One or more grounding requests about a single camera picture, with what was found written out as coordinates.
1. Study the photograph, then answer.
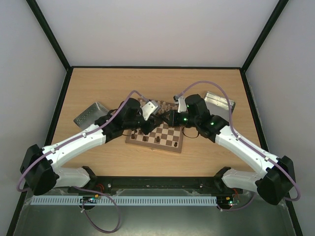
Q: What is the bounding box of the silver tin lid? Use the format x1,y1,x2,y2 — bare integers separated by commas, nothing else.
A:
73,102,109,130

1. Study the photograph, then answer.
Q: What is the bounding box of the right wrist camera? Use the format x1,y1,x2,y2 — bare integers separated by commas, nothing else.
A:
173,95,187,113

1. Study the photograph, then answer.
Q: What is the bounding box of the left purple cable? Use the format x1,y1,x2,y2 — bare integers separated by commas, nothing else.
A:
16,90,151,233

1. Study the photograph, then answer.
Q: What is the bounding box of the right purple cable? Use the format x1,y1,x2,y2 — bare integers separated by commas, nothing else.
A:
176,81,301,212

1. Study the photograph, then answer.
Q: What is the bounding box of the light blue cable duct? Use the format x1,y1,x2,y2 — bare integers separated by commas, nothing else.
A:
31,196,217,206

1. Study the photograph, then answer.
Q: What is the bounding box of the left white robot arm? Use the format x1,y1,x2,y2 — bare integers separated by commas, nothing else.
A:
20,98,162,196

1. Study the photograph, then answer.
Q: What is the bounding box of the black enclosure frame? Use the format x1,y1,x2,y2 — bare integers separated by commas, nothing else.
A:
4,0,305,236

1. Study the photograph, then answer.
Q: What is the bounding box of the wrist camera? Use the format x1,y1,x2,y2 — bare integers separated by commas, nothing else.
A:
142,100,160,120
173,95,187,113

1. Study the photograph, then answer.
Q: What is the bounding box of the purple cable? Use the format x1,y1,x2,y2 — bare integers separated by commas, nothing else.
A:
176,81,301,212
16,90,151,233

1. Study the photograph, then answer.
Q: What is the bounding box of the wooden chess board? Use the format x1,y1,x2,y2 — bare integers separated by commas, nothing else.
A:
125,97,188,154

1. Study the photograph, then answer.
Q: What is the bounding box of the black mounting rail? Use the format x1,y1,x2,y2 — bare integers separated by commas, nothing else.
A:
83,176,243,196

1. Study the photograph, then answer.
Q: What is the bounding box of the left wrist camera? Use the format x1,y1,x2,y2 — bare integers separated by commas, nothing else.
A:
142,100,160,120

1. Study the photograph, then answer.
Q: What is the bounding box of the gold tin box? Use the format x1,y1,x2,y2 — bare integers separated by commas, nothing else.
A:
203,91,229,120

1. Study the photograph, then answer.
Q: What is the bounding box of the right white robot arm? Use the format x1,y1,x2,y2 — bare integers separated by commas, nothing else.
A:
165,94,296,205

